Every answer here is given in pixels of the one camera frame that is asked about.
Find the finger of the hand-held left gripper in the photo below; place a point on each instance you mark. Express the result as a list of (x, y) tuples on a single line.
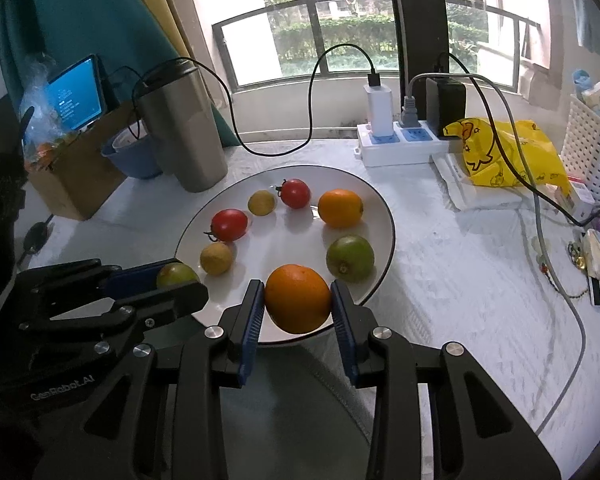
[(175, 297), (130, 276)]

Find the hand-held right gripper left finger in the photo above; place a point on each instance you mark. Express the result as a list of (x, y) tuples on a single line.
[(247, 330)]

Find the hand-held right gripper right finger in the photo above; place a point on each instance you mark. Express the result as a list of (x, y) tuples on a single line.
[(342, 330)]

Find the green lime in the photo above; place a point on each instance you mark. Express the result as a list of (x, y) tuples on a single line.
[(350, 258), (177, 275)]

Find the orange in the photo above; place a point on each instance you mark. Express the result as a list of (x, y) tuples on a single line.
[(340, 208), (297, 306)]

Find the small yellow fruit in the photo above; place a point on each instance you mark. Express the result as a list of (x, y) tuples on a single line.
[(216, 258), (261, 202)]

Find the red tomato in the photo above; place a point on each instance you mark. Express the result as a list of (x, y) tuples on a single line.
[(229, 224), (295, 193)]

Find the white plate dark rim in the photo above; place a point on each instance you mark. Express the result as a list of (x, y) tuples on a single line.
[(290, 240)]

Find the grey round mat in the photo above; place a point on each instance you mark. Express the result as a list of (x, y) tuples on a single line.
[(290, 420)]

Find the black round object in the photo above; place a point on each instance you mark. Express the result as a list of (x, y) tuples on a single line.
[(35, 237)]

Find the cardboard box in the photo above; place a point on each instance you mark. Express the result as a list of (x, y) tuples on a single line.
[(75, 180)]

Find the blue bowl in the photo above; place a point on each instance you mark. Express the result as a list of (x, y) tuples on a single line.
[(132, 160)]

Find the steel tumbler black lid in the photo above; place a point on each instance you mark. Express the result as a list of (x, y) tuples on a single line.
[(182, 130)]

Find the clear plastic bag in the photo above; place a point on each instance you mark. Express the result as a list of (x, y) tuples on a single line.
[(40, 125)]

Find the white power strip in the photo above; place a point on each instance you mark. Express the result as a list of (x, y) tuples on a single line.
[(405, 150)]

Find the white tissue packet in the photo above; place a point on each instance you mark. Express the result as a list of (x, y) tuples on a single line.
[(475, 192)]

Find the tablet with blue screen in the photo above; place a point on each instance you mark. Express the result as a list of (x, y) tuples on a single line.
[(75, 92)]

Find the white charger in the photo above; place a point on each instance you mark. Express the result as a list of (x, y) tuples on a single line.
[(378, 110)]

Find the yellow plastic bag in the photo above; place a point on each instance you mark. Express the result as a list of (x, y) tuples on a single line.
[(510, 155)]

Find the black power adapter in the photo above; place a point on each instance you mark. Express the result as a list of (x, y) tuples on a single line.
[(445, 105)]

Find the teal curtain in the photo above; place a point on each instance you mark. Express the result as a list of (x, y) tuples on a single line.
[(80, 15)]

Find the small white red box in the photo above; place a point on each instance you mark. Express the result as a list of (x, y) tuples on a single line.
[(577, 197)]

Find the yellow curtain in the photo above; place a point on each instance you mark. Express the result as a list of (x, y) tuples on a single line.
[(150, 5)]

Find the white plastic basket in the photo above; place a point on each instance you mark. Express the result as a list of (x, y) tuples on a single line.
[(595, 155)]

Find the balcony railing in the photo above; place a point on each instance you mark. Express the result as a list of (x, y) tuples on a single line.
[(380, 0)]

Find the dark window frame post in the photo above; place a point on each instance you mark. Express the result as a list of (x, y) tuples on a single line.
[(410, 10)]

